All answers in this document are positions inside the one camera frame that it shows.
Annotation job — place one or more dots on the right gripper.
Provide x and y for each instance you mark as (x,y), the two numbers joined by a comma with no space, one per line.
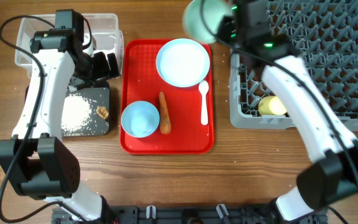
(225,23)

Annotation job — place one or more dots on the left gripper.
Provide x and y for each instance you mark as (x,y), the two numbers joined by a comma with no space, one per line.
(104,71)

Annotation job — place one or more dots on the green bowl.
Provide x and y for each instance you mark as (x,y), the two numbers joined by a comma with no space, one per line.
(201,19)

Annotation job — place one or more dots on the brown food scrap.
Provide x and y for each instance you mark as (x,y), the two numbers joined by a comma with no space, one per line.
(102,112)

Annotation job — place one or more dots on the white rice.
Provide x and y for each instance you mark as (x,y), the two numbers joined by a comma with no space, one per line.
(76,116)

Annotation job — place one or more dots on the light blue plate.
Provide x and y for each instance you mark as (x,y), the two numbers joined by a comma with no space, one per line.
(182,63)

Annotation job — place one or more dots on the blue bowl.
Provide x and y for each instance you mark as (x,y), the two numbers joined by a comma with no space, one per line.
(140,119)

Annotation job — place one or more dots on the yellow cup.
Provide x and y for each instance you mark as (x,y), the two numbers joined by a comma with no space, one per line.
(271,105)

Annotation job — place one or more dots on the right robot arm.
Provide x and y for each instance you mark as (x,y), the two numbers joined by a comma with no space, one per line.
(332,148)

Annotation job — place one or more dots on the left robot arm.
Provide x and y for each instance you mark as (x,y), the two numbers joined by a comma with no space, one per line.
(34,159)

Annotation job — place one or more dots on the black waste tray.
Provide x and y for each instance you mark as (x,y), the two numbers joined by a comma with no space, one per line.
(101,96)

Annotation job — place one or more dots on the grey dishwasher rack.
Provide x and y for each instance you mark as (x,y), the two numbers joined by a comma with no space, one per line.
(326,35)

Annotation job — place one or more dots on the clear plastic bin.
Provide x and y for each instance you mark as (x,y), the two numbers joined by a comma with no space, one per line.
(104,28)

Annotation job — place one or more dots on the white plastic spoon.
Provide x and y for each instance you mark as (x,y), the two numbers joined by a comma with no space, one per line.
(204,89)

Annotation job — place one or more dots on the red serving tray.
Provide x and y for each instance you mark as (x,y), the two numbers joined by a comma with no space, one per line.
(141,82)

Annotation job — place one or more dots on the orange carrot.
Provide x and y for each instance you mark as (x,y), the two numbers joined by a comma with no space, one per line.
(165,124)

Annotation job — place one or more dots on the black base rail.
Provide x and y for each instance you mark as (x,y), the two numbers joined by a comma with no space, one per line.
(247,214)

